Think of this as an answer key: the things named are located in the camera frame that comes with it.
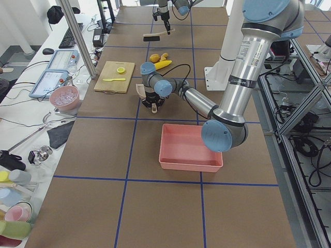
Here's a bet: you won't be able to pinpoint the green cup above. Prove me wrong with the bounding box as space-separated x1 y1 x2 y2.
1 221 32 240

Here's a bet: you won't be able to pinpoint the aluminium frame post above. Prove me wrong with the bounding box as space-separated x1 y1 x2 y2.
59 0 97 79

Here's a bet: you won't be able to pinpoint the yellow lemon slices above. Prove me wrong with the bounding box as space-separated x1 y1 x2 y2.
116 67 126 74

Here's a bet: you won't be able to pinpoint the black computer mouse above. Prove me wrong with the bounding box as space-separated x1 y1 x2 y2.
42 48 54 55

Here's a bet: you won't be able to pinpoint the yellow plastic knife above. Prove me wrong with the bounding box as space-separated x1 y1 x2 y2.
102 78 126 82

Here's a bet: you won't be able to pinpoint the pink bowl with ice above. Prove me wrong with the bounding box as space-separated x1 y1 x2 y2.
49 85 80 111

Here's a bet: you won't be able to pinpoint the beige plastic dustpan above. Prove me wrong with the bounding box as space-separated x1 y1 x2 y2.
136 84 158 114

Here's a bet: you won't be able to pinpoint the lower teach pendant tablet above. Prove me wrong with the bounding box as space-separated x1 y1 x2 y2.
29 70 68 98

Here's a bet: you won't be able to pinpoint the black keyboard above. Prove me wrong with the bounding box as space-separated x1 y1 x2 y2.
58 28 76 49

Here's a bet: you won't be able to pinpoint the upper teach pendant tablet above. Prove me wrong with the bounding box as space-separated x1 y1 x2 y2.
47 49 79 70

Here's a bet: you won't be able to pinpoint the dark grey cloth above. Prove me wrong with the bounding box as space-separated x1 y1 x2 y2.
47 121 74 149

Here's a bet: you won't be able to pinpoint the teach pendant tablet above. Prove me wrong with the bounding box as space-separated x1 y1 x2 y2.
47 49 79 70
29 70 68 98

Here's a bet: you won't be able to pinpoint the wooden cutting board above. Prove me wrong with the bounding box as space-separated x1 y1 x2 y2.
94 61 135 94

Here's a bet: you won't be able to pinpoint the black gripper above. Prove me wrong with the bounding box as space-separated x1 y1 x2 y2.
142 97 165 109
153 7 171 34

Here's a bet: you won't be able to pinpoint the tan toy ginger root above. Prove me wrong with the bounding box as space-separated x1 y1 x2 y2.
160 53 169 61

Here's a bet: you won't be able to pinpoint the pink cup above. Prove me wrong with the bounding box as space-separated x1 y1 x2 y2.
4 202 33 222

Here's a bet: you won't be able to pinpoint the brown toy potato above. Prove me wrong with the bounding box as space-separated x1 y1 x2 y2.
149 54 161 63

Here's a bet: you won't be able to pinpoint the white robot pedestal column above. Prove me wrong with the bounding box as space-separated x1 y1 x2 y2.
219 0 244 70

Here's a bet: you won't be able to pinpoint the black power adapter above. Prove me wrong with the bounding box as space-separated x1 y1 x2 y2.
93 28 103 48

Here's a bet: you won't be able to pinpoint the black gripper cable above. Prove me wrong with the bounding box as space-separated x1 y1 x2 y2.
161 63 207 122

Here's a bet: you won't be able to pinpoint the yellow toy corn cob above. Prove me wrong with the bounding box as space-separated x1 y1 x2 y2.
154 60 172 70

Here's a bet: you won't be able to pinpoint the pink plastic bin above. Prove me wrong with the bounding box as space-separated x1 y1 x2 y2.
159 123 223 173

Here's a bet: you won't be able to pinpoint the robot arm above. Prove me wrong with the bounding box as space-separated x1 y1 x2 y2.
153 0 202 35
140 1 305 152

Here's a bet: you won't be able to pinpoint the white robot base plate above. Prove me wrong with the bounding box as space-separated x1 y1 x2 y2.
204 67 231 91

